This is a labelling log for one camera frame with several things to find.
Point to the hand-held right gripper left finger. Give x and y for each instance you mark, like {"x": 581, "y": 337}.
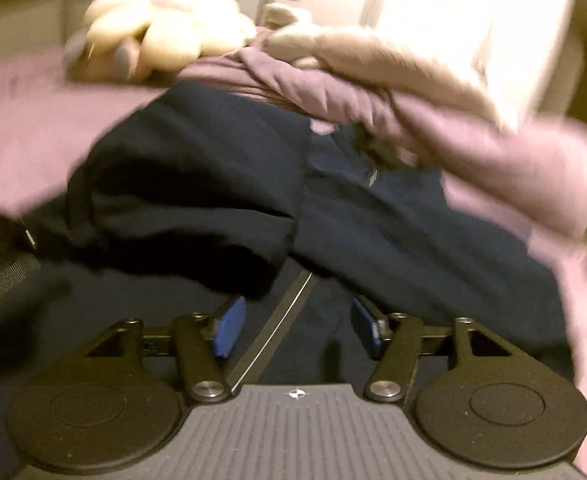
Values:
{"x": 229, "y": 327}

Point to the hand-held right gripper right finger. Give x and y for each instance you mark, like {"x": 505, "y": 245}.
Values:
{"x": 366, "y": 327}

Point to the dark navy garment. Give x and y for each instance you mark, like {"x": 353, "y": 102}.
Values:
{"x": 198, "y": 170}

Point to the bed with purple sheet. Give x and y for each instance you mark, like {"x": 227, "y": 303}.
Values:
{"x": 23, "y": 135}

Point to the cream plush toy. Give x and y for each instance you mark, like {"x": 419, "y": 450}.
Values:
{"x": 173, "y": 30}

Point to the beige long plush pillow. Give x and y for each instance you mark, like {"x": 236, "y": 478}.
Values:
{"x": 398, "y": 60}

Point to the white wardrobe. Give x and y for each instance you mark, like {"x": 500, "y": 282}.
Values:
{"x": 463, "y": 5}

